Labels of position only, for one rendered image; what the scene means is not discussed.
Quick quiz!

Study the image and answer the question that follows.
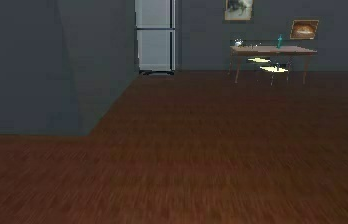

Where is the grey fridge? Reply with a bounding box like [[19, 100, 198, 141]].
[[134, 0, 177, 76]]

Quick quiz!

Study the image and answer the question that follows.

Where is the black chair with yellow seat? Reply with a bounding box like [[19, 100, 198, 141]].
[[247, 55, 272, 75], [259, 61, 293, 86]]

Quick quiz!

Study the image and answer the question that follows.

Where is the brown wooden table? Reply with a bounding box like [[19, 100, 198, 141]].
[[228, 45, 318, 85]]

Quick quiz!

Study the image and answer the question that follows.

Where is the grey framed picture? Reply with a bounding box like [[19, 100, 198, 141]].
[[224, 0, 254, 22]]

